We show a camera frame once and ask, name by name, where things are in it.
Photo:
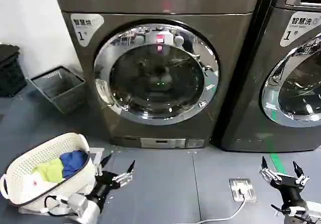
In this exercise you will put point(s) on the blue garment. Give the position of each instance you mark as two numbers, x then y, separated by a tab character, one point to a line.
74	162

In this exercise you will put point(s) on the steel floor socket plate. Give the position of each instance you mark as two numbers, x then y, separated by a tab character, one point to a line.
242	185

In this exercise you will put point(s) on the dark grey front-load dryer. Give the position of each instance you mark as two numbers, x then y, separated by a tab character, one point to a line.
233	83
250	108

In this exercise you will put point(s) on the yellow-green garment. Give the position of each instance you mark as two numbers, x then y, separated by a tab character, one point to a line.
50	170

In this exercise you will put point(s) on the grey square bin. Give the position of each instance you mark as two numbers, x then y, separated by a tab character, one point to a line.
59	93

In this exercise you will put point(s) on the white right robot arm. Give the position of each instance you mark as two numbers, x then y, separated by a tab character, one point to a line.
311	212

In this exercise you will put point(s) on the white number label sticker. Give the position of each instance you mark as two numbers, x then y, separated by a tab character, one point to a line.
297	29
84	29

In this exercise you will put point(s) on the white perforated laundry basket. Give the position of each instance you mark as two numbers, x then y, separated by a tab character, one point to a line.
32	153

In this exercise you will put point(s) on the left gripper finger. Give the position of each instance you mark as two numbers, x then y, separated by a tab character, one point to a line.
125	177
103	165

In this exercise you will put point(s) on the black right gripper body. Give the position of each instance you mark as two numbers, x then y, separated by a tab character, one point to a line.
289	187

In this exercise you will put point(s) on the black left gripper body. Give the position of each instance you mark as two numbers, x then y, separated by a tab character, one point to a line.
104	183

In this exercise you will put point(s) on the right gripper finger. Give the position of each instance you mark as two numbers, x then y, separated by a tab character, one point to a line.
267	172
301	176

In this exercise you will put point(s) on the round glass dryer door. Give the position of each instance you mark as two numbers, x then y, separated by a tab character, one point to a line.
155	78
298	93

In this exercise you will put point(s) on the white garment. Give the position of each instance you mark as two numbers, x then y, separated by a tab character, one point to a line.
35	182

